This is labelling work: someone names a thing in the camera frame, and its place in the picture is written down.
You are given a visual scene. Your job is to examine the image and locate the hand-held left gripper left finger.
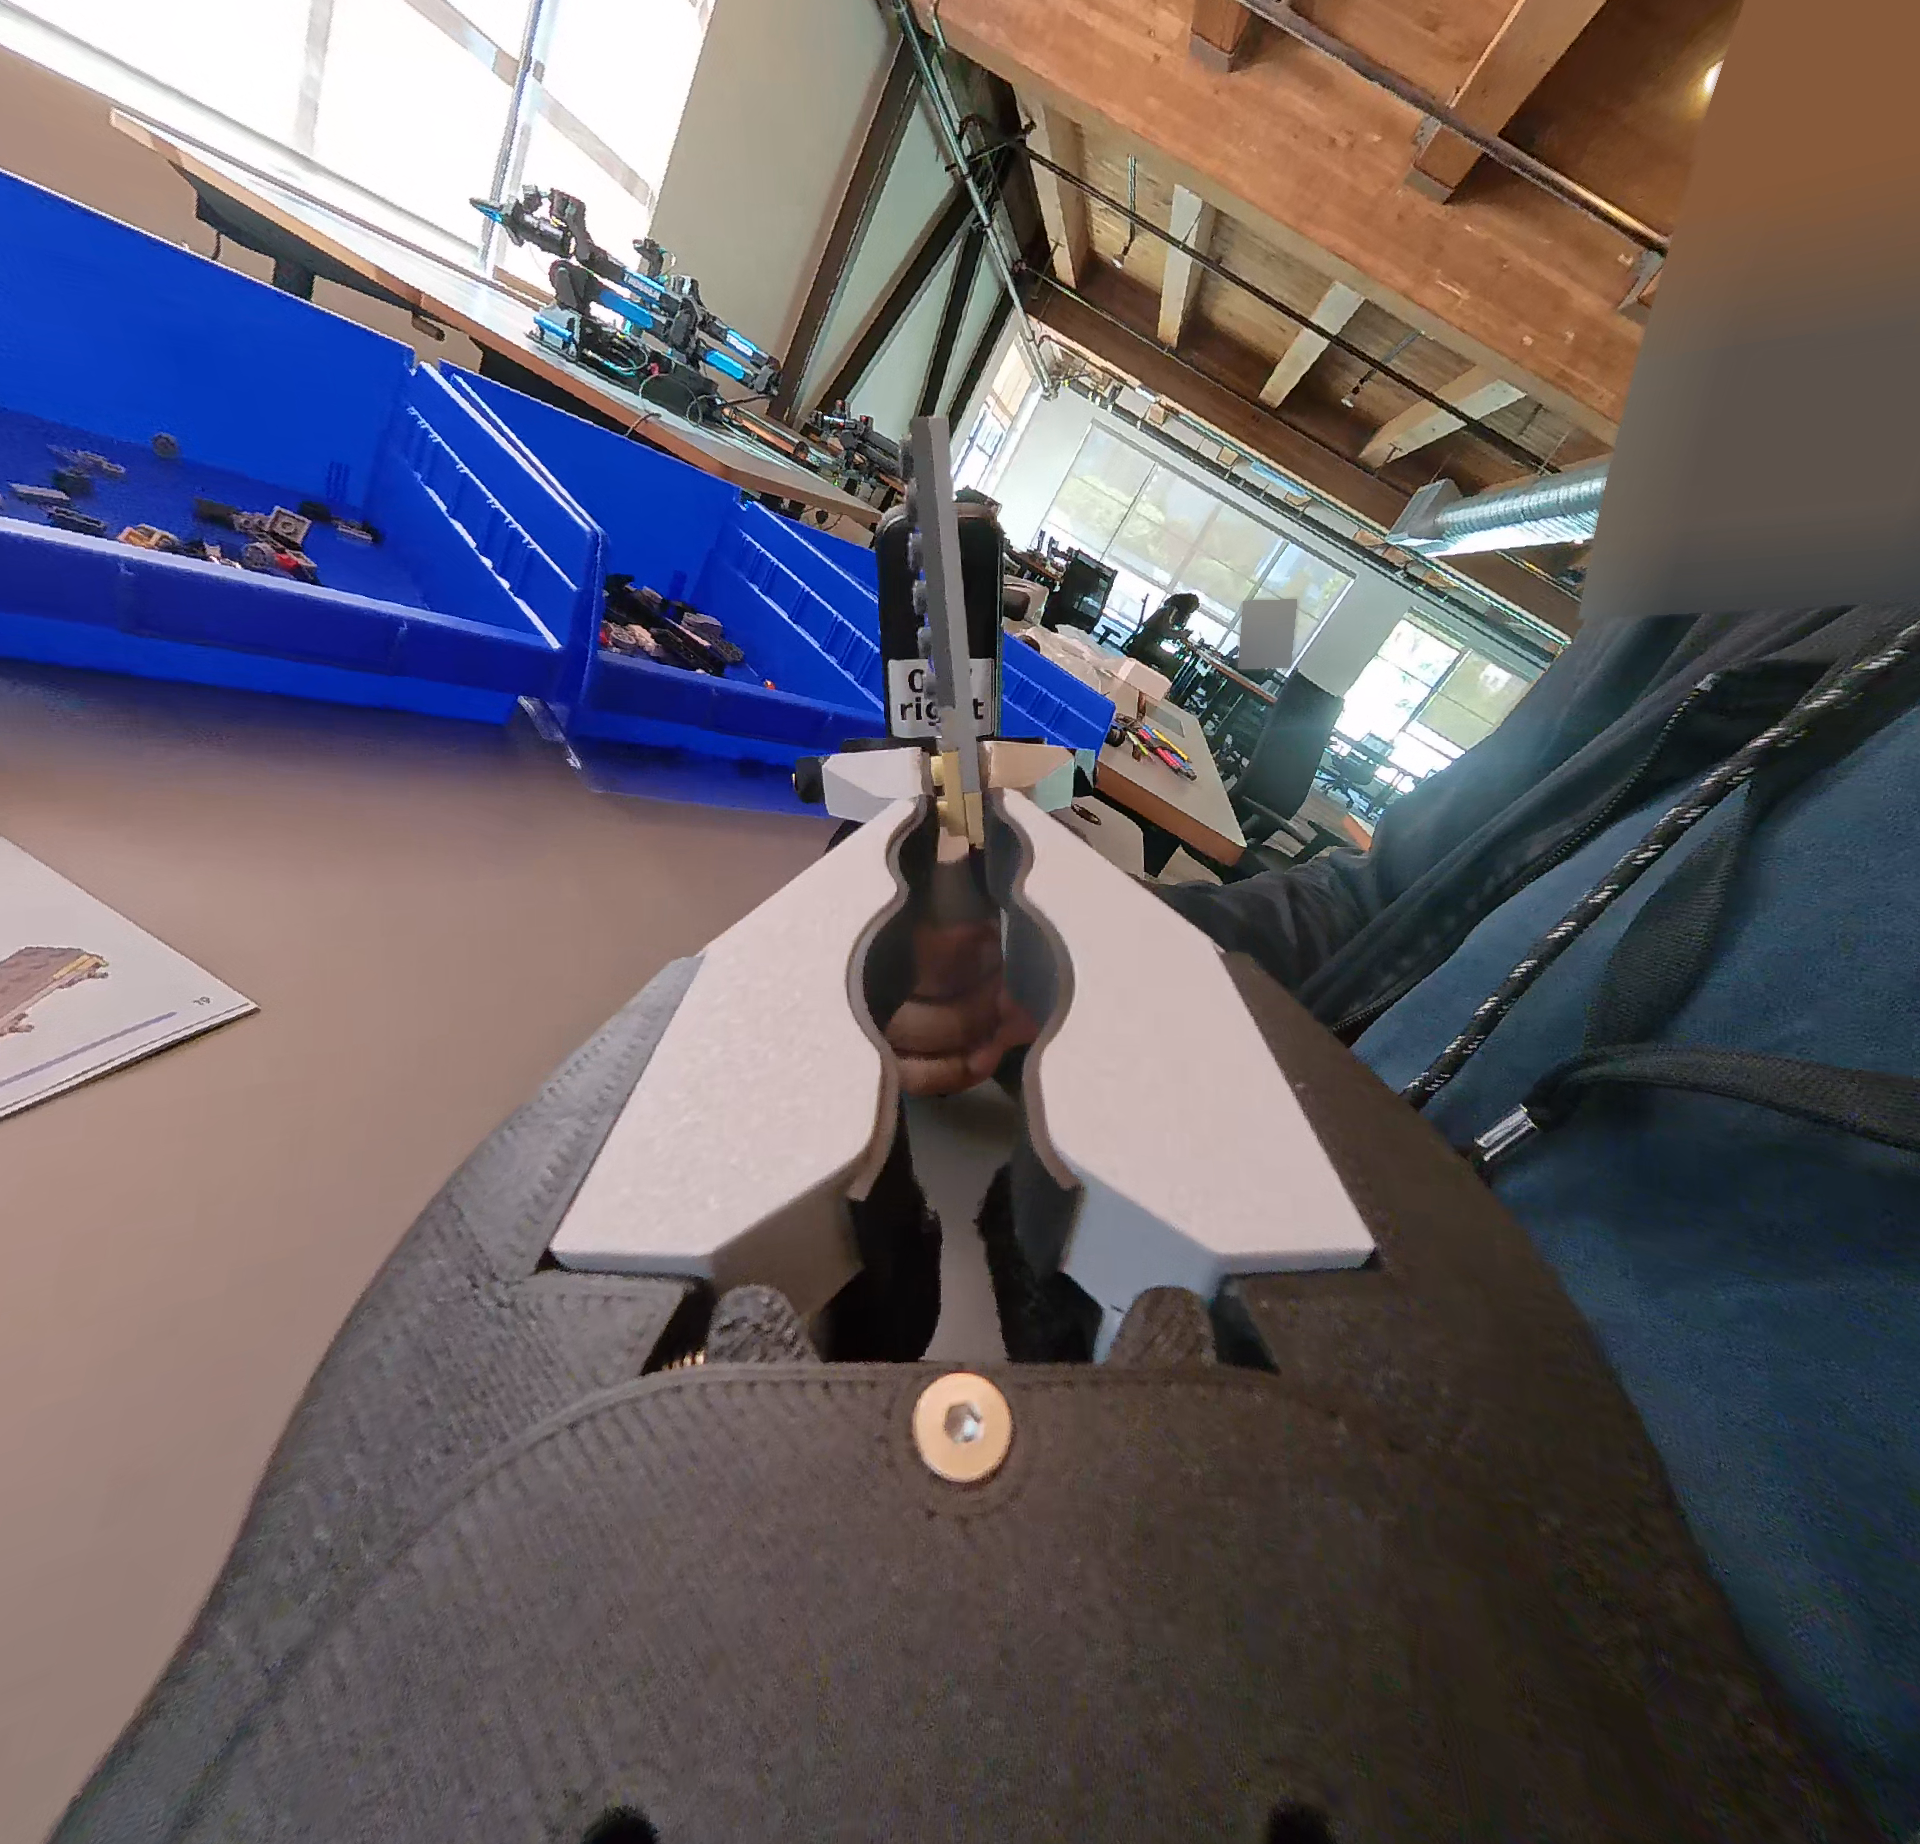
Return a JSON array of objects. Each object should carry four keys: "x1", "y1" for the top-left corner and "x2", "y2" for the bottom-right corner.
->
[{"x1": 547, "y1": 794, "x2": 947, "y2": 1353}]

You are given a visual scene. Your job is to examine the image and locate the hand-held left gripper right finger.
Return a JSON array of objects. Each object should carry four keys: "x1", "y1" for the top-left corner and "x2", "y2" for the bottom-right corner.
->
[{"x1": 976, "y1": 794, "x2": 1380, "y2": 1362}]

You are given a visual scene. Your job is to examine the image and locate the grey toy brick plate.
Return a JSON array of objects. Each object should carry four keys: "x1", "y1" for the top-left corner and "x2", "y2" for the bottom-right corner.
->
[{"x1": 900, "y1": 416, "x2": 983, "y2": 766}]

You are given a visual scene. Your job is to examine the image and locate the person's right forearm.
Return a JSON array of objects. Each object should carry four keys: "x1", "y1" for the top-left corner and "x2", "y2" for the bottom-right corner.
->
[{"x1": 1156, "y1": 860, "x2": 1398, "y2": 1042}]

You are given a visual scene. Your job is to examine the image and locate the grey desk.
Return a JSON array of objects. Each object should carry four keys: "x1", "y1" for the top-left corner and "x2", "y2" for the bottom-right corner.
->
[{"x1": 0, "y1": 45, "x2": 1202, "y2": 1844}]

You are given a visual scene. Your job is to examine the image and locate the person's right hand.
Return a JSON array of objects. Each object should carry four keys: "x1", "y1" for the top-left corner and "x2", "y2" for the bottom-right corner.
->
[{"x1": 876, "y1": 918, "x2": 1044, "y2": 1099}]

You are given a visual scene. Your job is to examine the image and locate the light wooden table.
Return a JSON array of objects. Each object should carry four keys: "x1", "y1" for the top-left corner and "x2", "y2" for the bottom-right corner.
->
[{"x1": 1094, "y1": 695, "x2": 1249, "y2": 873}]

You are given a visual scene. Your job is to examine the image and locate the blue plastic bin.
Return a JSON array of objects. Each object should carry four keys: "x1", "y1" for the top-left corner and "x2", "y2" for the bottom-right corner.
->
[
  {"x1": 0, "y1": 170, "x2": 605, "y2": 728},
  {"x1": 436, "y1": 359, "x2": 1118, "y2": 799}
]

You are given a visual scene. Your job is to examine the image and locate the pile of toy bricks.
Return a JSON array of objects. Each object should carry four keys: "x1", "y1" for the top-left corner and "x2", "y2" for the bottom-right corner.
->
[
  {"x1": 0, "y1": 434, "x2": 383, "y2": 586},
  {"x1": 600, "y1": 572, "x2": 783, "y2": 693}
]

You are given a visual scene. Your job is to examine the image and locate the black office chair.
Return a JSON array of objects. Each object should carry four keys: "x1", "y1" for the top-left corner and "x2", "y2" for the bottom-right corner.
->
[{"x1": 1236, "y1": 665, "x2": 1353, "y2": 844}]

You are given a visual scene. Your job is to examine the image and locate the long wooden table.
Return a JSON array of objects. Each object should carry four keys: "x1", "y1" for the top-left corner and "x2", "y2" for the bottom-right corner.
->
[{"x1": 112, "y1": 110, "x2": 888, "y2": 529}]

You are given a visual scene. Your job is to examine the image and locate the person in dark blue hoodie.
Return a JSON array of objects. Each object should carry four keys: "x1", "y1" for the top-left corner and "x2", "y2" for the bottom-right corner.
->
[{"x1": 1351, "y1": 704, "x2": 1920, "y2": 1844}]

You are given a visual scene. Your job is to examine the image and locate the toy brick instruction booklet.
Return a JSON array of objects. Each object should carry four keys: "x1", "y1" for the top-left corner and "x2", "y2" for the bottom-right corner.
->
[{"x1": 0, "y1": 839, "x2": 259, "y2": 1120}]

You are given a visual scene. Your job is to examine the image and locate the speckled black lanyard cord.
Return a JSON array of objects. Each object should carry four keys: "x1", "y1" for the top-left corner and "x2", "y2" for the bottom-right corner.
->
[{"x1": 1401, "y1": 644, "x2": 1920, "y2": 1112}]

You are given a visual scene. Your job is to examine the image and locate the silver metal air duct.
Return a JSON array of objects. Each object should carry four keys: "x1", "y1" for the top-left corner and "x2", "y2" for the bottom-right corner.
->
[{"x1": 1386, "y1": 460, "x2": 1614, "y2": 559}]

